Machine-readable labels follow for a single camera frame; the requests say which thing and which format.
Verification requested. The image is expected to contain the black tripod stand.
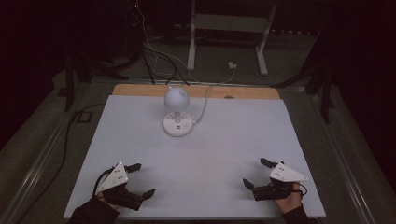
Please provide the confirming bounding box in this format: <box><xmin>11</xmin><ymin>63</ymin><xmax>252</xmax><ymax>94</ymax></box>
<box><xmin>270</xmin><ymin>29</ymin><xmax>342</xmax><ymax>124</ymax></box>
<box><xmin>62</xmin><ymin>43</ymin><xmax>131</xmax><ymax>113</ymax></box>

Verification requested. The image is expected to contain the white table mat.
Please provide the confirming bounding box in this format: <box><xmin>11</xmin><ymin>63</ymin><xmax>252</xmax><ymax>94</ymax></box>
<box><xmin>63</xmin><ymin>93</ymin><xmax>327</xmax><ymax>220</ymax></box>

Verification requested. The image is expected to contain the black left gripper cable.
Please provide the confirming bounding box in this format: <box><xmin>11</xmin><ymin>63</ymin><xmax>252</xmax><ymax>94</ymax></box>
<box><xmin>92</xmin><ymin>167</ymin><xmax>116</xmax><ymax>198</ymax></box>

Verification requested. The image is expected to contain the person's right hand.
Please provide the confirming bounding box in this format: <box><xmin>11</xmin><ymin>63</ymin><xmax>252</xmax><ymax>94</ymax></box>
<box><xmin>273</xmin><ymin>182</ymin><xmax>304</xmax><ymax>215</ymax></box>

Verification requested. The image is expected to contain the thin white cable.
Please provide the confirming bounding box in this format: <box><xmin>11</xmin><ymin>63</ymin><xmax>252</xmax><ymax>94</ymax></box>
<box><xmin>134</xmin><ymin>0</ymin><xmax>195</xmax><ymax>82</ymax></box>

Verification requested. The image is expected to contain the white lamp cable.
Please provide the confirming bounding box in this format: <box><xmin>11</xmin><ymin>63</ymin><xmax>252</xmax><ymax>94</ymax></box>
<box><xmin>191</xmin><ymin>66</ymin><xmax>238</xmax><ymax>126</ymax></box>

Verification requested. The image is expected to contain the bundle of black cables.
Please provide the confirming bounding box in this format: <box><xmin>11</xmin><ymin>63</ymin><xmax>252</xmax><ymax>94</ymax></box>
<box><xmin>140</xmin><ymin>41</ymin><xmax>191</xmax><ymax>87</ymax></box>

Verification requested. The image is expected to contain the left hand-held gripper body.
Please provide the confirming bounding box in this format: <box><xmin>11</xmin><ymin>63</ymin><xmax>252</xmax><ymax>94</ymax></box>
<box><xmin>92</xmin><ymin>161</ymin><xmax>145</xmax><ymax>212</ymax></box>

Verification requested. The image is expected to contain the metal frame rail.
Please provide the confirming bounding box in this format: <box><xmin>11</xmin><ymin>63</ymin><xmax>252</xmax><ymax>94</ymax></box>
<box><xmin>306</xmin><ymin>91</ymin><xmax>379</xmax><ymax>224</ymax></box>
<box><xmin>0</xmin><ymin>81</ymin><xmax>94</xmax><ymax>224</ymax></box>

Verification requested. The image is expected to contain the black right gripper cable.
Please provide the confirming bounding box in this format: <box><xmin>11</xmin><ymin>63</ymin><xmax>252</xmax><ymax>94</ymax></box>
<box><xmin>293</xmin><ymin>182</ymin><xmax>308</xmax><ymax>199</ymax></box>

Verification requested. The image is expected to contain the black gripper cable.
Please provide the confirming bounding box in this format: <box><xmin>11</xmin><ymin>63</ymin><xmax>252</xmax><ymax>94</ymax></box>
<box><xmin>293</xmin><ymin>182</ymin><xmax>308</xmax><ymax>199</ymax></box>
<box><xmin>92</xmin><ymin>167</ymin><xmax>116</xmax><ymax>198</ymax></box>

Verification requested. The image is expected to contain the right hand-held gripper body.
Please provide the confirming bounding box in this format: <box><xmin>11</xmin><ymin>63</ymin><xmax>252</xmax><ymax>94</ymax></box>
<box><xmin>252</xmin><ymin>161</ymin><xmax>310</xmax><ymax>203</ymax></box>

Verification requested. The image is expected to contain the long black floor cable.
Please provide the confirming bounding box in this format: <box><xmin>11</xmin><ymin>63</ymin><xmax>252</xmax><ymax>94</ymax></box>
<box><xmin>17</xmin><ymin>103</ymin><xmax>107</xmax><ymax>224</ymax></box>

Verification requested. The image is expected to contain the white desk lamp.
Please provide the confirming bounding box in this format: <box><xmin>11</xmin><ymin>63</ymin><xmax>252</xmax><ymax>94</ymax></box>
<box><xmin>162</xmin><ymin>85</ymin><xmax>194</xmax><ymax>138</ymax></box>

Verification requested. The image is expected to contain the person's left hand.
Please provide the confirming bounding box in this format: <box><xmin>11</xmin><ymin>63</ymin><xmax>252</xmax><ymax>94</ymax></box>
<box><xmin>95</xmin><ymin>191</ymin><xmax>121</xmax><ymax>211</ymax></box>

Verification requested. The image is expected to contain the black square frame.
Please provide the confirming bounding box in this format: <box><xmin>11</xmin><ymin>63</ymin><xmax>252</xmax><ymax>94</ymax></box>
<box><xmin>75</xmin><ymin>110</ymin><xmax>93</xmax><ymax>124</ymax></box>

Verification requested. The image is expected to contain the grey metal stand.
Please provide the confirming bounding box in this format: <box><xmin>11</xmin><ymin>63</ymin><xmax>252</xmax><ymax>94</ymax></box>
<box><xmin>186</xmin><ymin>0</ymin><xmax>278</xmax><ymax>77</ymax></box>

